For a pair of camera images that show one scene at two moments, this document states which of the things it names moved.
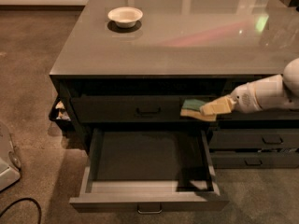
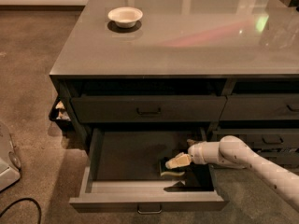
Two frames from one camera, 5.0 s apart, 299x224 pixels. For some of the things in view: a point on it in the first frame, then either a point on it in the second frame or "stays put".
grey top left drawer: (139, 110) stays put
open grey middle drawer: (150, 171) stays put
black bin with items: (62, 115) stays put
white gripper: (244, 99) to (196, 153)
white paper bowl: (125, 17) stays put
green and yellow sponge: (192, 107) to (181, 161)
